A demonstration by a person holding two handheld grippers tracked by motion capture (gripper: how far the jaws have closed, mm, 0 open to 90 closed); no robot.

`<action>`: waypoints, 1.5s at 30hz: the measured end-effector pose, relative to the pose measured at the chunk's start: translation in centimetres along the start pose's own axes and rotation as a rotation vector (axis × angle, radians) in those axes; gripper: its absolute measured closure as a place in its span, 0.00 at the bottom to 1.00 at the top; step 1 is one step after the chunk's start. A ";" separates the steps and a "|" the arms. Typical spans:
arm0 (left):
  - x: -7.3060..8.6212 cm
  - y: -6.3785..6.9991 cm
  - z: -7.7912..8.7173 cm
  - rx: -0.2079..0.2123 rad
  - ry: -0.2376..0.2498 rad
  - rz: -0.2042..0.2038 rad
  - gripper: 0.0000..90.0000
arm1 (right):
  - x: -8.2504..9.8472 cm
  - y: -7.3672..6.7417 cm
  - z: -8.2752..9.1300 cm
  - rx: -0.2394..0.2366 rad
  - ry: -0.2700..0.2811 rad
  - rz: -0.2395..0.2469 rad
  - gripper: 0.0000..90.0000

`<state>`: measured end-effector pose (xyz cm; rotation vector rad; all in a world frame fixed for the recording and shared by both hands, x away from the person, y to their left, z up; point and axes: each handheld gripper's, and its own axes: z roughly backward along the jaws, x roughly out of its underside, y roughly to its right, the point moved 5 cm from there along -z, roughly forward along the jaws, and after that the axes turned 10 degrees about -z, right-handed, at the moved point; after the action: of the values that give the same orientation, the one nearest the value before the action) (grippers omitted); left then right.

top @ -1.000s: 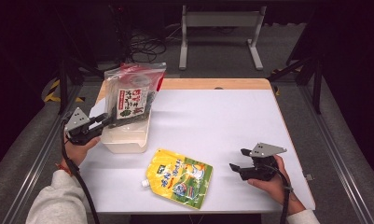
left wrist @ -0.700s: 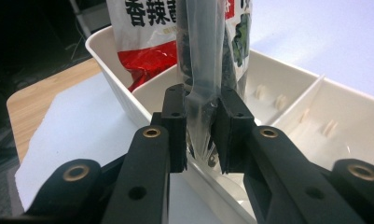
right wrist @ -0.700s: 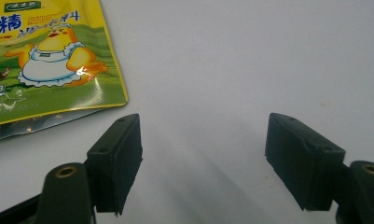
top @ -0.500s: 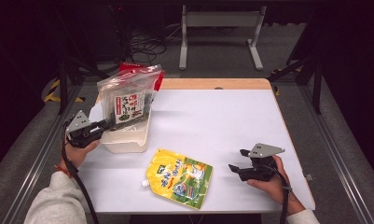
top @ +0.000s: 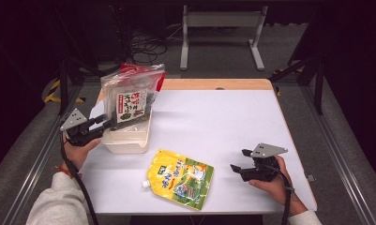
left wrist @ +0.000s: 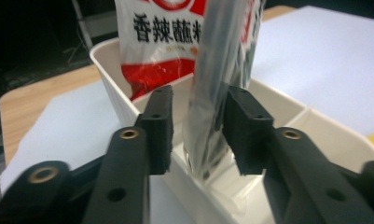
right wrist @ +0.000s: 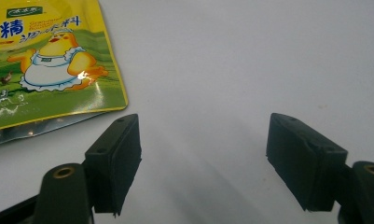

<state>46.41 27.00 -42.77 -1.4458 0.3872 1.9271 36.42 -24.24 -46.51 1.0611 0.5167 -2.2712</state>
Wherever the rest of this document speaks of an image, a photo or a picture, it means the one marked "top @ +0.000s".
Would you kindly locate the aluminium frame rail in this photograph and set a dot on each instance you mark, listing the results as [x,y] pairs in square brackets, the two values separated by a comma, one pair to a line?
[29,181]
[342,168]

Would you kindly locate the red seasoning packet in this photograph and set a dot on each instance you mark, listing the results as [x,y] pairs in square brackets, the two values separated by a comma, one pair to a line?
[160,82]

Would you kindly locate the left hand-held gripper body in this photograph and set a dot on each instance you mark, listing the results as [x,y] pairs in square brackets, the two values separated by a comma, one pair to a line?
[78,129]

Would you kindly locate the person's left hand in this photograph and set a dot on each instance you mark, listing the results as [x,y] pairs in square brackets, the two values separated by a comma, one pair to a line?
[78,154]

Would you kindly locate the white paper sheet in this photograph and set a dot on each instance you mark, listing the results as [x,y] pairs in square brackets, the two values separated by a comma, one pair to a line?
[213,125]

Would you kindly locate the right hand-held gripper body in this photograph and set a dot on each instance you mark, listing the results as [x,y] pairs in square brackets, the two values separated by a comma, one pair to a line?
[260,170]

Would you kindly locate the small grey bracket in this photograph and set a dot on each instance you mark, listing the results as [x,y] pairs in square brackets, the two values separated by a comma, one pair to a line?
[311,178]

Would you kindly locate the yellow black hazard tape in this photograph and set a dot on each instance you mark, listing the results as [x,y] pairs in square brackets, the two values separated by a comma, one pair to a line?
[51,93]

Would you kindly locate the person's right hand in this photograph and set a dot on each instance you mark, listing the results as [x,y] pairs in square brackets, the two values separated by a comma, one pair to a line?
[278,187]

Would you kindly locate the yellow green spout pouch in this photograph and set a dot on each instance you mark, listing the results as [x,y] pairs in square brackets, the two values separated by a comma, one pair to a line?
[179,179]

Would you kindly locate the clear bag of dried seaweed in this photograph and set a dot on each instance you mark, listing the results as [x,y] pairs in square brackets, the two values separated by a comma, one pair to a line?
[129,100]

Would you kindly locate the black metal stand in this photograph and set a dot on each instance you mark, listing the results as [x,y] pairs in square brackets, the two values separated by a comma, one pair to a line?
[318,84]
[63,84]

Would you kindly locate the white plastic divided container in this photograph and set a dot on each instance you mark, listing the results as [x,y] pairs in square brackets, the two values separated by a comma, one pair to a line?
[126,143]

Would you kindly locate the white metal stand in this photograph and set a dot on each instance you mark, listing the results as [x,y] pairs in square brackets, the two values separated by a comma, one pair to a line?
[223,19]

